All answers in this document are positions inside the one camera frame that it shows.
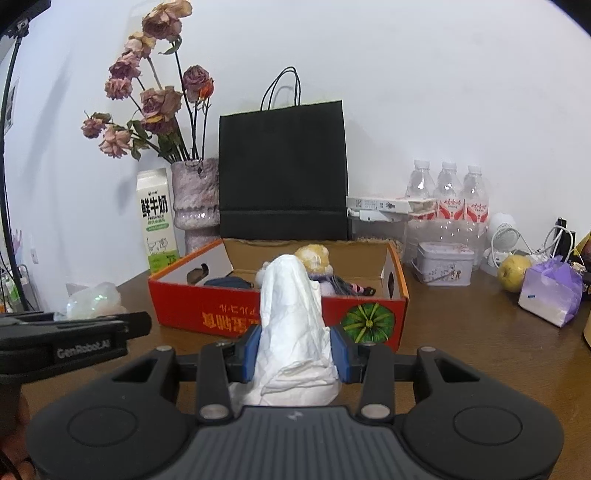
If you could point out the white cloth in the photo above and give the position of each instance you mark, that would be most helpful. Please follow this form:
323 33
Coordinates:
291 314

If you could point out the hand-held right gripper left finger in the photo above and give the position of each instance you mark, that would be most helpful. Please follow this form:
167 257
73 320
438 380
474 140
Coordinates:
251 355

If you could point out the yellow thermos jug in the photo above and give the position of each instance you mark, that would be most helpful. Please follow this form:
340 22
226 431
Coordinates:
588 334

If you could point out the red cardboard box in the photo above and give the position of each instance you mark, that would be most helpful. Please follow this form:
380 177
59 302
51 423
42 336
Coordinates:
194 309

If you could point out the clear plastic container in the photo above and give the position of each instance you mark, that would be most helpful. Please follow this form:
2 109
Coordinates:
378 230

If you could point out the multicoloured packet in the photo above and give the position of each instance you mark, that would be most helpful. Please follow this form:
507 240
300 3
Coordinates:
585 251

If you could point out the purple tissue pack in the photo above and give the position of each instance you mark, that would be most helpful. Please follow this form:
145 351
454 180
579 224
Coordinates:
549 295

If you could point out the black paper bag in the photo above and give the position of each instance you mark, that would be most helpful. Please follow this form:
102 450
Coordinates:
281 175

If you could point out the black charger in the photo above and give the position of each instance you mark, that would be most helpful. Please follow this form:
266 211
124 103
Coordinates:
560 224

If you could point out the purple ceramic vase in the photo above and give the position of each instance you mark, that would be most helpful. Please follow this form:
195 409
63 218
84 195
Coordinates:
196 198

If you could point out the yellow plush toy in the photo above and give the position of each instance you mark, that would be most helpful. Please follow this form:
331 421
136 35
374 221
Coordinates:
314 258

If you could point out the silver tin box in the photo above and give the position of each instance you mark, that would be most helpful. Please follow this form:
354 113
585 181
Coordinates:
443 267

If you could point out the white green milk carton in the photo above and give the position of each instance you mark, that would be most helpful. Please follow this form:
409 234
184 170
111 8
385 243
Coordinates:
157 221

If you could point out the metal storage rack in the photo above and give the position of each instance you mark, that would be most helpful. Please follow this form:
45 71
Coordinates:
14 277

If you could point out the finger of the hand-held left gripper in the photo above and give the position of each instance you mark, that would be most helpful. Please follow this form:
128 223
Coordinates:
111 325

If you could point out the navy blue case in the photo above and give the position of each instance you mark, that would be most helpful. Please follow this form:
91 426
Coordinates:
228 281

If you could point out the white orange flat carton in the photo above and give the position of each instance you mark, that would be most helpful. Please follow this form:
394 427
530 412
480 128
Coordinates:
422 210

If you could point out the small white fan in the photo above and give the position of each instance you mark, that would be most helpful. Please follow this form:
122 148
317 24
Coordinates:
503 233

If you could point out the person's left hand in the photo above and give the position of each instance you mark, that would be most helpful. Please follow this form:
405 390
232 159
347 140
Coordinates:
21 420

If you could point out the wall poster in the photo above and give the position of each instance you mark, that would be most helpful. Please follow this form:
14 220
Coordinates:
13 108

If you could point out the dried pink rose bouquet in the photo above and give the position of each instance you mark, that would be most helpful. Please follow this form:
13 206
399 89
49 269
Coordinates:
159 101

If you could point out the clear water bottle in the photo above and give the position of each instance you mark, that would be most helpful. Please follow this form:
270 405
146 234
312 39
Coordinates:
475 194
420 182
449 184

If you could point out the iridescent wrapped bundle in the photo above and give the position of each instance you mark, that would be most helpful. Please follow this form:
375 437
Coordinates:
97 300

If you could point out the white plush toy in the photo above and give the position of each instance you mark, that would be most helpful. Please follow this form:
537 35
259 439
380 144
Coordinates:
263 276

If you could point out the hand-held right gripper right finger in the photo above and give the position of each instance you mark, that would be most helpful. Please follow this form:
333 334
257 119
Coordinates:
340 355

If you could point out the black light stand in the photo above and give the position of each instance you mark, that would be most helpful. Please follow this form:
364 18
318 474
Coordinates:
23 9

